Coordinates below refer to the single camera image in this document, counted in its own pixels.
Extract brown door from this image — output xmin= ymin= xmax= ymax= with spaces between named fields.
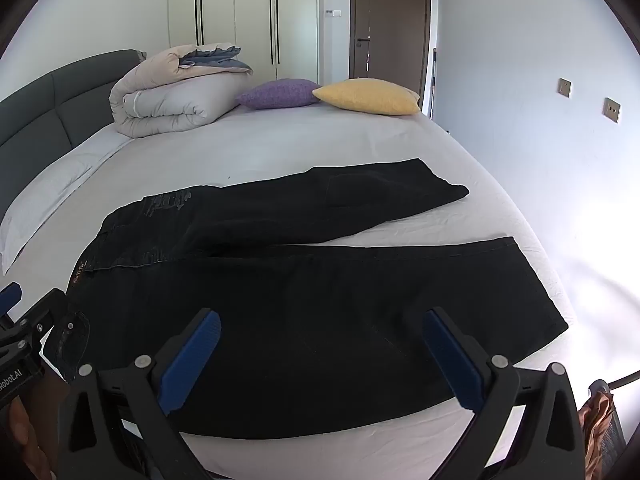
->
xmin=350 ymin=0 xmax=432 ymax=96

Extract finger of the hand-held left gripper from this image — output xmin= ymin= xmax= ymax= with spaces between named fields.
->
xmin=0 ymin=282 xmax=25 ymax=321
xmin=15 ymin=287 xmax=68 ymax=336

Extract grey padded headboard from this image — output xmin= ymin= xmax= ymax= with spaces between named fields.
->
xmin=0 ymin=49 xmax=147 ymax=216

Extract white pillow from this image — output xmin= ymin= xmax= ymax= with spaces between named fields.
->
xmin=0 ymin=132 xmax=133 ymax=276

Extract person's left hand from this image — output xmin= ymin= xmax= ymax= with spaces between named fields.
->
xmin=0 ymin=372 xmax=68 ymax=480

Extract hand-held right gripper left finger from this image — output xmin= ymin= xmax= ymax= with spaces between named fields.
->
xmin=57 ymin=307 xmax=223 ymax=480

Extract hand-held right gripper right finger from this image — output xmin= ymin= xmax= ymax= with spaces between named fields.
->
xmin=422 ymin=306 xmax=586 ymax=480

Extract white wardrobe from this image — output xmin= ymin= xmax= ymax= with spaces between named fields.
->
xmin=167 ymin=0 xmax=319 ymax=81

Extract yellow pillow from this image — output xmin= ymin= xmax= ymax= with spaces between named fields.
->
xmin=312 ymin=78 xmax=422 ymax=116

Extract black pants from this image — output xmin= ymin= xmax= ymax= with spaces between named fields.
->
xmin=42 ymin=158 xmax=570 ymax=440

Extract brown bag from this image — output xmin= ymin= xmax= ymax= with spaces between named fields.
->
xmin=579 ymin=380 xmax=627 ymax=480

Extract folded beige grey duvet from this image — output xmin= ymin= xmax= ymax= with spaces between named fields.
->
xmin=109 ymin=44 xmax=254 ymax=138

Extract bed with white sheet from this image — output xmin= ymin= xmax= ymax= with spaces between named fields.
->
xmin=0 ymin=105 xmax=601 ymax=480

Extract purple pillow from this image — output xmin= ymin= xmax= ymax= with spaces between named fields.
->
xmin=236 ymin=78 xmax=322 ymax=110

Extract black cable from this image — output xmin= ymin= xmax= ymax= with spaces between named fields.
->
xmin=602 ymin=369 xmax=640 ymax=391

